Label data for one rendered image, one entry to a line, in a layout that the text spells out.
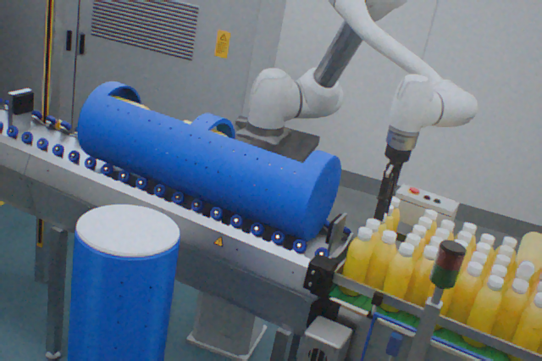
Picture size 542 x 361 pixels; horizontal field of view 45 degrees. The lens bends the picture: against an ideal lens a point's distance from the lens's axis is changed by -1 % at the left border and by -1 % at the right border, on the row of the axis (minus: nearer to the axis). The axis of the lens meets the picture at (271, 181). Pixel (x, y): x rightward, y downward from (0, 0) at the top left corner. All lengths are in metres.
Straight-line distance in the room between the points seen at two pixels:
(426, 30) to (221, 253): 2.90
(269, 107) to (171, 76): 1.33
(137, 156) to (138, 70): 1.75
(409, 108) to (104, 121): 1.01
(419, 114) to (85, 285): 1.02
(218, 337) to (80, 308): 1.28
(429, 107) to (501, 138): 2.93
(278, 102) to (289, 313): 0.86
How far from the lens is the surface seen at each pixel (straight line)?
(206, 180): 2.08
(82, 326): 1.91
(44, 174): 2.54
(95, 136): 2.30
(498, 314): 1.94
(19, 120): 2.73
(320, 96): 2.63
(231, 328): 3.00
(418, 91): 1.87
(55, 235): 2.66
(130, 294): 1.79
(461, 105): 1.99
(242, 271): 2.14
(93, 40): 4.04
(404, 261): 1.89
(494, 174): 4.89
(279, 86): 2.58
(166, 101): 3.88
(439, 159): 4.87
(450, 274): 1.60
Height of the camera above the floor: 1.93
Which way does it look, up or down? 23 degrees down
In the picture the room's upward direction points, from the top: 11 degrees clockwise
